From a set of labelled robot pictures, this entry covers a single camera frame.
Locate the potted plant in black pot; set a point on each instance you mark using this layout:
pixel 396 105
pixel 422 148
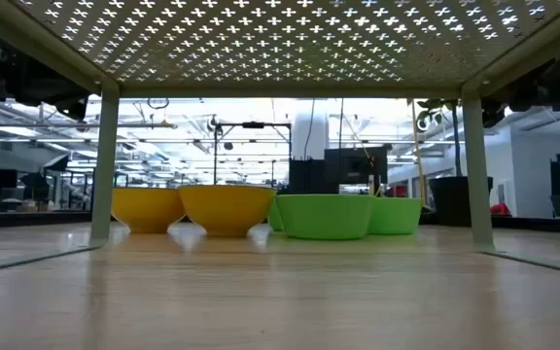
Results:
pixel 447 199

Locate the black camera stand frame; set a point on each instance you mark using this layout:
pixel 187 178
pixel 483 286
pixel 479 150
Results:
pixel 253 125

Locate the black equipment box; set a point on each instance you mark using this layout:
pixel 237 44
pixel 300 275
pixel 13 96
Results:
pixel 353 167

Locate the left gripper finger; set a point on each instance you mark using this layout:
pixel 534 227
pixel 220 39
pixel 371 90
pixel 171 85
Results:
pixel 73 108

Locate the black aluminium rig frame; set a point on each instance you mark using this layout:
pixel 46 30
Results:
pixel 42 220

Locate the red parts bin rack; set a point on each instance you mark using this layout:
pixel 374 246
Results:
pixel 399 191

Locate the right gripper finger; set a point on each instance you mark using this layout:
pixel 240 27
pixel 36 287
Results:
pixel 494 113

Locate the green plastic bowl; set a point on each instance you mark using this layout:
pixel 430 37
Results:
pixel 399 216
pixel 325 216
pixel 275 219

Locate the pale green perforated metal shelf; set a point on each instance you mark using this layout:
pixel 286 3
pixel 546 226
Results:
pixel 290 92

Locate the yellow bowl with patterned inside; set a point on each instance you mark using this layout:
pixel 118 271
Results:
pixel 146 209
pixel 226 211

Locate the red object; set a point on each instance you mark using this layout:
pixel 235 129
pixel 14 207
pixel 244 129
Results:
pixel 500 210

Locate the black softbox light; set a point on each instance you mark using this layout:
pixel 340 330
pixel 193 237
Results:
pixel 57 164

